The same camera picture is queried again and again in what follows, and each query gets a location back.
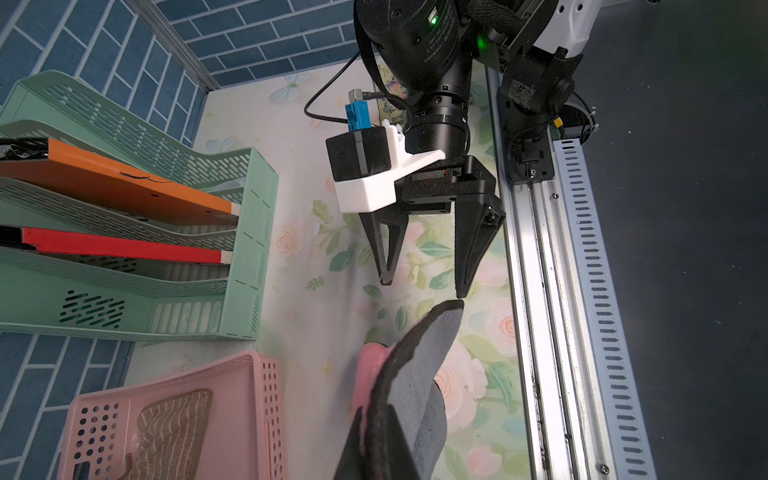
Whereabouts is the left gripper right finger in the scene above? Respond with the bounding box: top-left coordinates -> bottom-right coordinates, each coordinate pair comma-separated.
383,405 -> 420,480

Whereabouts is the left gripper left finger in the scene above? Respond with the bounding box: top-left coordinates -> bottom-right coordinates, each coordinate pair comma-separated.
333,407 -> 366,480

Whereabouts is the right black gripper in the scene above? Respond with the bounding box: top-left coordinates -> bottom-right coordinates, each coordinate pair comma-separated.
359,155 -> 505,298

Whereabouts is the pink and grey dishcloth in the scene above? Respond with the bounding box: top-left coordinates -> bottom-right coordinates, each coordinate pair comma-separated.
352,300 -> 464,479

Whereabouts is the brown striped dishcloth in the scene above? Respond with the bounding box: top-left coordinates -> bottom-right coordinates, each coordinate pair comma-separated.
121,389 -> 214,479

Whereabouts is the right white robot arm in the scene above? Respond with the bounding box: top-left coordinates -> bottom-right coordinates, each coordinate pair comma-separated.
334,1 -> 601,297

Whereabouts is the pink plastic basket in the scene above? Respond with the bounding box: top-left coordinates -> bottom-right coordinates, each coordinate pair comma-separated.
58,351 -> 288,479

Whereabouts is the right illustrated picture book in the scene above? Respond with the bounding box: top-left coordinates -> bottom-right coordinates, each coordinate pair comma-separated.
374,62 -> 415,124

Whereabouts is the green file organizer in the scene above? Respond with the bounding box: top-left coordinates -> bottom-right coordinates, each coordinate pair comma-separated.
1,71 -> 279,341

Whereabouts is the orange folder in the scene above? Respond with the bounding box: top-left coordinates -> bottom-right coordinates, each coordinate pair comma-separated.
1,137 -> 242,225

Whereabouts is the red folder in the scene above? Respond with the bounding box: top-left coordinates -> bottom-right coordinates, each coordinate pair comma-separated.
1,225 -> 234,265

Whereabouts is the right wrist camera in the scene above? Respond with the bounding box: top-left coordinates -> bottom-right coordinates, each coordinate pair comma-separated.
326,100 -> 446,213

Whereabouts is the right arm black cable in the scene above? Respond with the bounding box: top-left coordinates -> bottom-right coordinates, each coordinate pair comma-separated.
302,50 -> 409,125

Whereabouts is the aluminium mounting rail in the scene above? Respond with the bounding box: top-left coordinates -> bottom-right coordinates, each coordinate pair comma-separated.
486,69 -> 615,479

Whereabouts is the white slotted cable duct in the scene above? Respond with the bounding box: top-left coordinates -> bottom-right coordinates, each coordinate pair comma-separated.
553,139 -> 657,479

